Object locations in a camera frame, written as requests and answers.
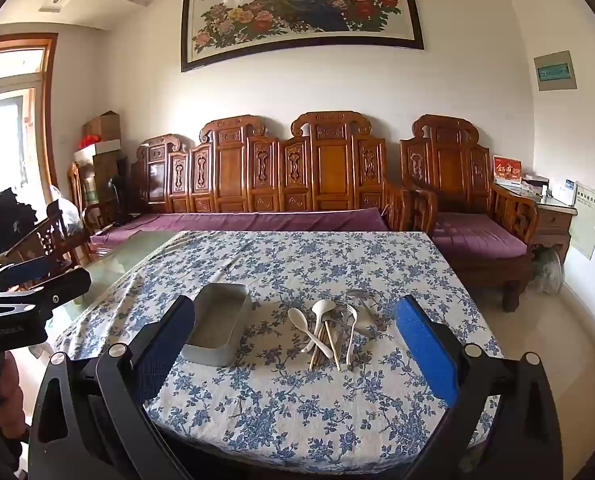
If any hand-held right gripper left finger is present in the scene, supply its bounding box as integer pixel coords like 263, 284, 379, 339
28, 295, 198, 480

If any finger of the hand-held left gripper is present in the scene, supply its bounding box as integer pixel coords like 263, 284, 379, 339
0, 256, 63, 293
0, 266, 93, 318

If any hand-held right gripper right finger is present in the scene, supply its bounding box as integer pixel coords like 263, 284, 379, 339
395, 296, 564, 480

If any metal tin box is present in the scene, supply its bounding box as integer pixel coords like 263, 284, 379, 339
180, 282, 254, 367

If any white plastic fork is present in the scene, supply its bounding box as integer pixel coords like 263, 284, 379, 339
341, 304, 359, 372

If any wooden chopstick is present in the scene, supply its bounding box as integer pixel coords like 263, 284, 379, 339
309, 332, 325, 372
313, 327, 331, 368
310, 330, 328, 371
326, 327, 342, 372

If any white ceramic spoon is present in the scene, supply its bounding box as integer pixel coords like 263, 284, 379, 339
305, 299, 336, 356
287, 306, 322, 353

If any person's left forearm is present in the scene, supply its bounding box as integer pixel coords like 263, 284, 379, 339
0, 349, 32, 480

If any wooden dining chair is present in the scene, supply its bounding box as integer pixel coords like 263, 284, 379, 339
0, 200, 93, 291

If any black fluffy garment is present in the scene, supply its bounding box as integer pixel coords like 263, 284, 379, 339
0, 187, 38, 256

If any white plastic bag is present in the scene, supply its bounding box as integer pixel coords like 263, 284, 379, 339
52, 186, 85, 233

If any green and white carton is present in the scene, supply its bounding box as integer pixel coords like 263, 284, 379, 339
84, 170, 100, 206

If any carved wooden chair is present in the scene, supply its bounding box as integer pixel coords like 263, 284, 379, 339
67, 161, 98, 221

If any black desk lamp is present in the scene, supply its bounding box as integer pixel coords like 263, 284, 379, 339
104, 175, 133, 226

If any brown cardboard box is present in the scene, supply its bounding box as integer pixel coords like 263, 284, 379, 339
92, 152, 128, 201

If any purple armchair cushion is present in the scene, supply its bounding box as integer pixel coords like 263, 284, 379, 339
430, 211, 529, 260

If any blue floral tablecloth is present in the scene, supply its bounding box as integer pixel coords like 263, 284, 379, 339
52, 230, 505, 463

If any white flat box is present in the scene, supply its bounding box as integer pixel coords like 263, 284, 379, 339
74, 140, 123, 166

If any long purple sofa cushion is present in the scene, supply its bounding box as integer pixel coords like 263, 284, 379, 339
90, 207, 391, 248

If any small cardboard box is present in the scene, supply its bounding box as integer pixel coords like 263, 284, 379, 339
82, 111, 123, 143

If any wooden side table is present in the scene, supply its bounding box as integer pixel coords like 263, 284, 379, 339
495, 180, 578, 266

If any carved wooden sofa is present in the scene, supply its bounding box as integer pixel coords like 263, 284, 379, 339
84, 111, 438, 261

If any carved wooden armchair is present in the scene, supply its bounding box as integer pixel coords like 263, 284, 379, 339
399, 114, 541, 313

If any red printed box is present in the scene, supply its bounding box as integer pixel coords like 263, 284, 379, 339
492, 155, 523, 188

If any tissue box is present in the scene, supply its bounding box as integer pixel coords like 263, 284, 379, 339
520, 174, 549, 196

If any white tabletop device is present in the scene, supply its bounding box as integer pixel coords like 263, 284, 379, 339
547, 177, 577, 207

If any framed peacock flower painting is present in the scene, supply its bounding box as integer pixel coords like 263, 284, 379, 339
180, 0, 425, 73

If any wooden door frame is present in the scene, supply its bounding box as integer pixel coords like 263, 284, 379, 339
0, 32, 60, 196

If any grey wall panel box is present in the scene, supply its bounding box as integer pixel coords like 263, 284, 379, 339
533, 51, 578, 92

